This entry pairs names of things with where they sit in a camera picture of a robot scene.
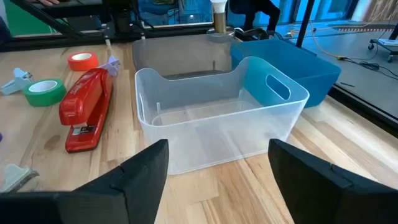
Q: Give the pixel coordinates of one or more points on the grey translucent plastic bin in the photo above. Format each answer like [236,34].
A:
[180,53]

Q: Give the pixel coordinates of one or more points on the lilac staple remover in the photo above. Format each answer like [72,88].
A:
[112,66]

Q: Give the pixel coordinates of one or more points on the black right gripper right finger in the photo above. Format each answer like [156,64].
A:
[311,193]

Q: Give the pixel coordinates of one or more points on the clear plastic bin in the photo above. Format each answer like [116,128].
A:
[217,140]

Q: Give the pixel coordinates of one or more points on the white bulb brass lamp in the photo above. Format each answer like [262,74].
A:
[219,21]

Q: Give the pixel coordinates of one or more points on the beige staple remover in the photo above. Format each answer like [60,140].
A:
[12,175]

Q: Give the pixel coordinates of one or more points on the black floor fan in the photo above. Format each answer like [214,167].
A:
[253,33]

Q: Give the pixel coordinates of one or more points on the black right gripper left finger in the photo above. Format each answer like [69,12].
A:
[140,186]

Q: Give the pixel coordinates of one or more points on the person's hand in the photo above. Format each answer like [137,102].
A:
[46,2]

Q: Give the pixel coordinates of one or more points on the light blue staple remover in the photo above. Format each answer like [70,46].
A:
[17,81]

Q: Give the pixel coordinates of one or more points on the person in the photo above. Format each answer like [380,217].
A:
[267,12]

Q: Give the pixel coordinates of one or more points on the neon red tape roll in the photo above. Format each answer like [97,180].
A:
[82,66]

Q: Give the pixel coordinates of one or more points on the green tape roll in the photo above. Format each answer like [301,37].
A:
[46,98]

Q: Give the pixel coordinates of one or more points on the black wheeled cart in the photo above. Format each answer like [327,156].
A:
[384,42]

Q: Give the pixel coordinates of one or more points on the black metal pole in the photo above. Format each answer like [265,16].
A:
[305,21]

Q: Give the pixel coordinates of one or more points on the red stapler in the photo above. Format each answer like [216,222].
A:
[84,99]

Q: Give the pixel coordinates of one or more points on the blue plastic bin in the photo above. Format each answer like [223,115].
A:
[298,68]

